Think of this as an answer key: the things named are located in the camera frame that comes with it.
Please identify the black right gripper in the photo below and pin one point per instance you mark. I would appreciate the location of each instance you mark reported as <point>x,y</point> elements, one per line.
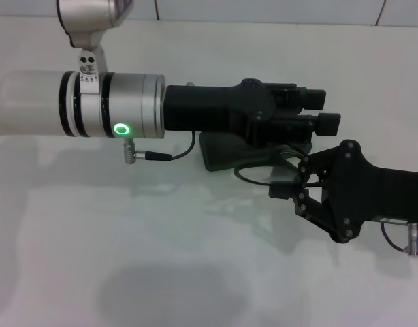
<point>382,194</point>

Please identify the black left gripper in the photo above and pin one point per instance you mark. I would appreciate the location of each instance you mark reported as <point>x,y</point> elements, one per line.
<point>209,107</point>

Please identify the green glasses case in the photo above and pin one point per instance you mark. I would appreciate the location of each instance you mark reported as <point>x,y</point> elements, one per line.
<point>222,153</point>

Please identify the black glasses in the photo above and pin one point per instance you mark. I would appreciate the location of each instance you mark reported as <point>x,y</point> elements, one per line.
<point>237,173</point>

